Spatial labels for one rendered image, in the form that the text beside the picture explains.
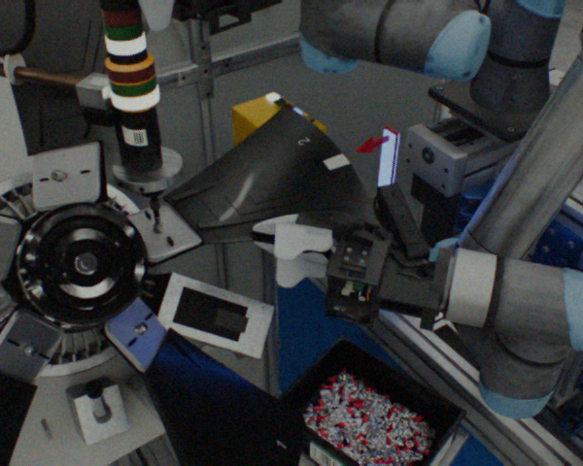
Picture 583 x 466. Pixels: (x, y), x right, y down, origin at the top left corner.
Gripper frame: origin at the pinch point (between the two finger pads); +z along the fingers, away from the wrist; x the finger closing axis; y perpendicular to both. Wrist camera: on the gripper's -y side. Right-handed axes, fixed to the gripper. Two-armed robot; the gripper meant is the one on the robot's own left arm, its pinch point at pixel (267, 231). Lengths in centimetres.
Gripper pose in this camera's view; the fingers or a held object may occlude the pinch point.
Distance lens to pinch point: 70.2
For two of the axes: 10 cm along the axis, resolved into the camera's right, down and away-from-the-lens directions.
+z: -9.5, -1.9, 2.3
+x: 0.4, 7.1, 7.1
